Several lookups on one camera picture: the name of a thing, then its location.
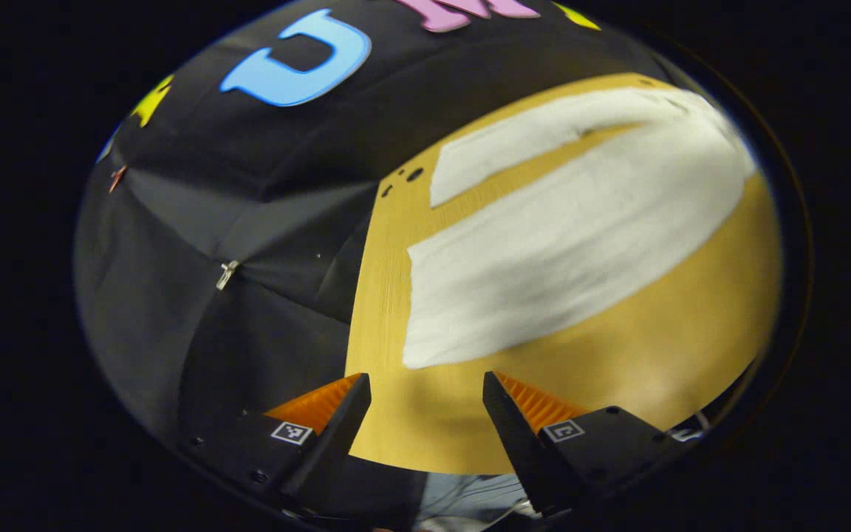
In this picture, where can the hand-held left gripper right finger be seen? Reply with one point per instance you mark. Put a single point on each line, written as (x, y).
(518, 443)

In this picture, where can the silver cloth clip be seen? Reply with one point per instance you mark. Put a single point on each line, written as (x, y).
(227, 274)

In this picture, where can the red cloth clip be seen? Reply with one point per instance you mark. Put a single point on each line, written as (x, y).
(117, 177)

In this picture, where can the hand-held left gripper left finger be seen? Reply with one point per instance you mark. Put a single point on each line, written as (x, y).
(333, 443)

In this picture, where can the white jeans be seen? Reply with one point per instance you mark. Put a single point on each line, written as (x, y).
(544, 258)

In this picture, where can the black backdrop cloth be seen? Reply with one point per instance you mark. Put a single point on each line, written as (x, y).
(248, 222)

